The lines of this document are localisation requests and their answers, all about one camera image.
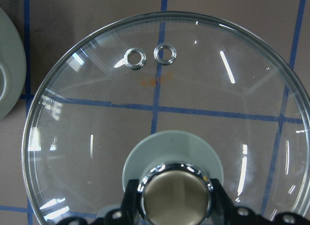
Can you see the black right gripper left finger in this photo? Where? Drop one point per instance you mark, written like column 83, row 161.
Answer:
column 130, row 206

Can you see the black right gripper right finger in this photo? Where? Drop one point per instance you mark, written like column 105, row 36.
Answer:
column 222, row 205

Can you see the glass pot lid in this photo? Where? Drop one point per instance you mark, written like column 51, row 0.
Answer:
column 160, row 87

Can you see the pale green cooking pot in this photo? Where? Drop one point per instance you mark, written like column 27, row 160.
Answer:
column 12, row 64

